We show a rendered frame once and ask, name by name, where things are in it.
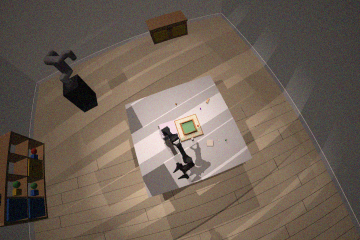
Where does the wooden game board with dice tray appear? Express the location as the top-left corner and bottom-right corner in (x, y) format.
(175, 115), (203, 141)

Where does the beige flat square slab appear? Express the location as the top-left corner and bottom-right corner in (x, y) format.
(206, 139), (214, 146)

